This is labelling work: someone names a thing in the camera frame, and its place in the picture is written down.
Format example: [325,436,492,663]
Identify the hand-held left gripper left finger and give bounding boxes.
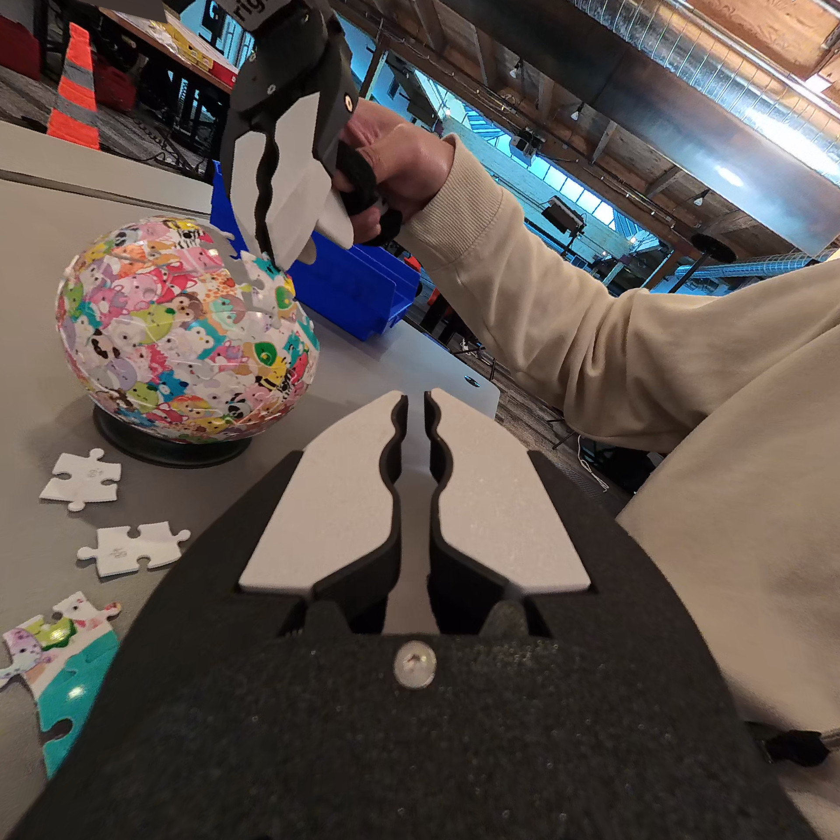
[238,390,409,634]

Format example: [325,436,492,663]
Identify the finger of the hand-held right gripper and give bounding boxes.
[230,115,284,258]
[266,92,357,271]

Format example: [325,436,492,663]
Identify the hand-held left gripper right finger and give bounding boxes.
[423,388,592,634]

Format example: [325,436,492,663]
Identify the colourful puzzle ball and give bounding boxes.
[56,217,320,447]

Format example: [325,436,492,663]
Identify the black ball stand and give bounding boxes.
[92,402,253,469]

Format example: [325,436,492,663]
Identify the white joined puzzle pieces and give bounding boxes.
[77,521,192,579]

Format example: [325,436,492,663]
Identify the white puzzle piece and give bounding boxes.
[39,448,123,513]

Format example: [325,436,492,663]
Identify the colourful joined puzzle pieces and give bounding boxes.
[0,591,122,780]

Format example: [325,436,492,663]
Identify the person's right hand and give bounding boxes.
[338,98,457,244]

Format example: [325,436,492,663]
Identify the yellow box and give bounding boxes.
[150,20,215,74]

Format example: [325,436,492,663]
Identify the blue plastic bin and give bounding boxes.
[210,161,421,342]

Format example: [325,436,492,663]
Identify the red plastic bin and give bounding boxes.
[92,56,137,112]
[0,16,42,81]

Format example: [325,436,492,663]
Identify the orange and grey traffic cone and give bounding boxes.
[46,23,101,151]

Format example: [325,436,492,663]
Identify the black studio light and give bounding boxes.
[541,197,587,235]

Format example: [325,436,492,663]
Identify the silver ventilation duct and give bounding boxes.
[571,0,840,89]
[453,0,840,258]

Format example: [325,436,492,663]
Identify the black lanyard strap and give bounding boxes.
[748,721,840,769]

